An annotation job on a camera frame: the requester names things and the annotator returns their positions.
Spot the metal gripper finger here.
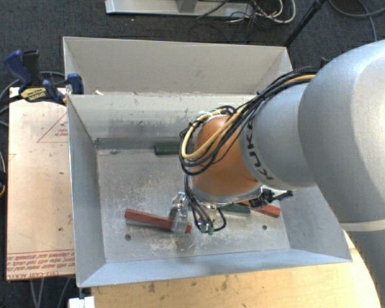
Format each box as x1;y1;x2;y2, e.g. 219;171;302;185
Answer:
169;206;191;238
171;191;189;210

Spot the red-brown flat block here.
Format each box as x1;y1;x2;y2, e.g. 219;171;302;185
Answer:
239;200;282;219
124;207;193;234

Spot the dark green flat block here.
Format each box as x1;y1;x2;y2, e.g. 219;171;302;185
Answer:
153;142;182;157
219;203;252;219

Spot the grey metal bin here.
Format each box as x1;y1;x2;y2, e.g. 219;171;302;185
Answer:
62;36;353;289

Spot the brown cardboard board red print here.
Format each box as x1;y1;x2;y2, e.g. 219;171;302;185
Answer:
6;87;76;282

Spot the black cylinder on white bracket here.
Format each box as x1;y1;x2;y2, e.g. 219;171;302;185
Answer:
248;186;295;209

